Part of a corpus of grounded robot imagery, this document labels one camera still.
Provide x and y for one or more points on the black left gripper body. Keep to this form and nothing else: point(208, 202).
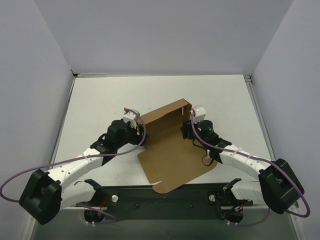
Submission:
point(141, 133)

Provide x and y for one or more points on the brown cardboard box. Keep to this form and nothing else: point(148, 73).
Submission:
point(168, 160)

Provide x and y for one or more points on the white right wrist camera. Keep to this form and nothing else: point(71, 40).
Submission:
point(198, 113)

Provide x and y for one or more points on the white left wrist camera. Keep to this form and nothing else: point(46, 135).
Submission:
point(130, 117)

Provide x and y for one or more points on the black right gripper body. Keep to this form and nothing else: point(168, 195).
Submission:
point(187, 130)

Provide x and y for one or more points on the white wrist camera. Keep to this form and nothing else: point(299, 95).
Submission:
point(130, 117)
point(198, 113)

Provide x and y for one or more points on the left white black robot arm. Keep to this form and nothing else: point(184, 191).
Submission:
point(48, 192)

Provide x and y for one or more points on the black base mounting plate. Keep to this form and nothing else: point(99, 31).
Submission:
point(203, 201)

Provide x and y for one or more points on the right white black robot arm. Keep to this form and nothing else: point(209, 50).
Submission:
point(275, 184)

